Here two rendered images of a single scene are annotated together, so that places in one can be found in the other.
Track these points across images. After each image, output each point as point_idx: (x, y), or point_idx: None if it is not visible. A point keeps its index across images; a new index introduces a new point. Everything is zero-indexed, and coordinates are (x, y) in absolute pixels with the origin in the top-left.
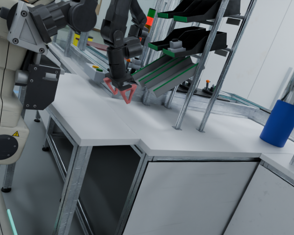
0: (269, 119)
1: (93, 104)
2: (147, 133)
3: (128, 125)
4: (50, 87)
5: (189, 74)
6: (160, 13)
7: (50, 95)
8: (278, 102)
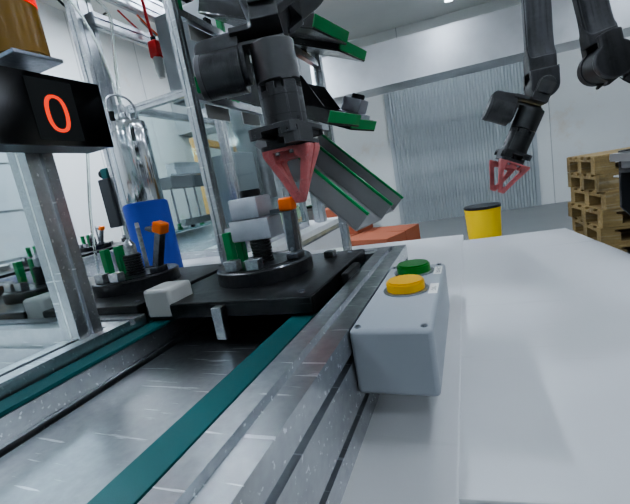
0: None
1: (508, 270)
2: (436, 246)
3: (461, 249)
4: None
5: (339, 160)
6: (329, 23)
7: (628, 197)
8: (153, 205)
